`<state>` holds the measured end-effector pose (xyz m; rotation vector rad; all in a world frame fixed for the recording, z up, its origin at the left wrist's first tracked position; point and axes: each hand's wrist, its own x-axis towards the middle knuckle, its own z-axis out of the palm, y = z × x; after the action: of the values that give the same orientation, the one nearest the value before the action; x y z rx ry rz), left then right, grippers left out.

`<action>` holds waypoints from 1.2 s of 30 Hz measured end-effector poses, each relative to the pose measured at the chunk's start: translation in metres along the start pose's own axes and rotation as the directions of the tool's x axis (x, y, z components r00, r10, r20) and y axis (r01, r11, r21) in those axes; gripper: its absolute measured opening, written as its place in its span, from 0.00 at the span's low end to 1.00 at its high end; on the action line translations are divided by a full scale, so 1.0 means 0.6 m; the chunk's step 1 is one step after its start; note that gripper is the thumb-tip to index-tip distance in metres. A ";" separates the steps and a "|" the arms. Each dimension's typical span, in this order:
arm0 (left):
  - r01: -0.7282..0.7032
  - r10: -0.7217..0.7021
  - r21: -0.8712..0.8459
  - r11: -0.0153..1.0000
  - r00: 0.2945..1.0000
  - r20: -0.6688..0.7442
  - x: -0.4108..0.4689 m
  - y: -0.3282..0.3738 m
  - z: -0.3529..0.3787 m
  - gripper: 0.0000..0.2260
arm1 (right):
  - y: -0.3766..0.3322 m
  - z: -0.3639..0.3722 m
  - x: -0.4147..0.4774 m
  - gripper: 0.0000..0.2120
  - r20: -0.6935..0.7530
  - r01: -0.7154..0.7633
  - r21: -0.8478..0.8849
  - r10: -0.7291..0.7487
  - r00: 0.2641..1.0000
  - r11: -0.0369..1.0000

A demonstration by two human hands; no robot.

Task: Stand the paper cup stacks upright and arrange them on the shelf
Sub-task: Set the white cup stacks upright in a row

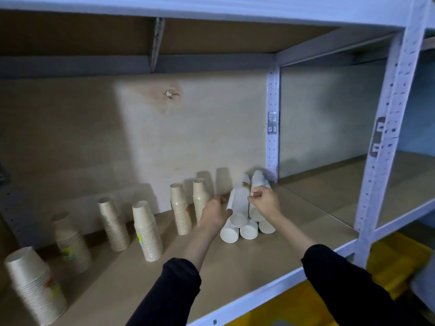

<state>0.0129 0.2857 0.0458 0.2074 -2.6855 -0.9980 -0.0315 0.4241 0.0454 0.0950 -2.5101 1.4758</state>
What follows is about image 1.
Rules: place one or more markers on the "person's right hand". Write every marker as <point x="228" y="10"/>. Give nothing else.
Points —
<point x="266" y="200"/>

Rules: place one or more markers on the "person's left hand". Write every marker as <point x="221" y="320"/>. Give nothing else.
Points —
<point x="214" y="215"/>

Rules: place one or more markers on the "white cup stack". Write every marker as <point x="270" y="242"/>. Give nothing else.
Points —
<point x="266" y="227"/>
<point x="257" y="179"/>
<point x="249" y="230"/>
<point x="239" y="203"/>
<point x="227" y="232"/>

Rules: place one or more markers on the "white metal shelf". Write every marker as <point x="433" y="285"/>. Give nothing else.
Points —
<point x="238" y="268"/>

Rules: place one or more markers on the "person's left forearm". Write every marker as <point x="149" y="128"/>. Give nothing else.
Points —
<point x="170" y="288"/>

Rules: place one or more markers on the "person's right forearm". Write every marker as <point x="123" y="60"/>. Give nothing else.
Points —
<point x="340" y="285"/>

